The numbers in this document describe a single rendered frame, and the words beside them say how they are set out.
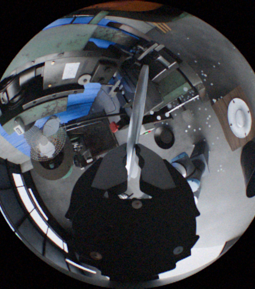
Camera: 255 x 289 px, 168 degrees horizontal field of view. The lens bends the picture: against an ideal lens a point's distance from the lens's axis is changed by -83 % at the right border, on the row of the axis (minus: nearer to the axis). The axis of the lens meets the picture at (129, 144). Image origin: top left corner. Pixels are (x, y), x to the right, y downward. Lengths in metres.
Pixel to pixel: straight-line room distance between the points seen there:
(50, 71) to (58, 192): 6.84
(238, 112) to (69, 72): 0.97
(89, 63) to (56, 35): 0.21
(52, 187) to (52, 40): 6.98
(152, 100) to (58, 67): 0.38
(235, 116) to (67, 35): 0.92
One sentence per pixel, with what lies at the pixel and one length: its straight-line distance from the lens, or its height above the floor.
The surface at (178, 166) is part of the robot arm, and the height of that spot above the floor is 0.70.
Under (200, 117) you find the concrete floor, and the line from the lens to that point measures 1.13.
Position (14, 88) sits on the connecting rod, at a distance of 0.43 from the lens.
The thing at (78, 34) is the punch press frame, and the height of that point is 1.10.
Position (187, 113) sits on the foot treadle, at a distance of 0.98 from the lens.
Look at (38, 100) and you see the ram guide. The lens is 0.40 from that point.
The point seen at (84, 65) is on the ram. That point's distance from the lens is 0.38.
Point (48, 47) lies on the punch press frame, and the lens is 0.28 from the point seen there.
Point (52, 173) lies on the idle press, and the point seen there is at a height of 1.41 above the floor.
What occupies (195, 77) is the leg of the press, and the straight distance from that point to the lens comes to 0.51.
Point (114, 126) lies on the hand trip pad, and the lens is 0.65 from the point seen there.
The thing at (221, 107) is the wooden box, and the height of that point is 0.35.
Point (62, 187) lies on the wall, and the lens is 6.90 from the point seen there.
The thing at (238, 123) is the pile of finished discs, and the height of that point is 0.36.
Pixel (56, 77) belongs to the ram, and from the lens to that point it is 0.38.
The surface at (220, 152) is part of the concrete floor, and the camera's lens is 1.23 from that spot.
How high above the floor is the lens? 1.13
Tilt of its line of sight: 40 degrees down
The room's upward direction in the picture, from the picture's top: 114 degrees counter-clockwise
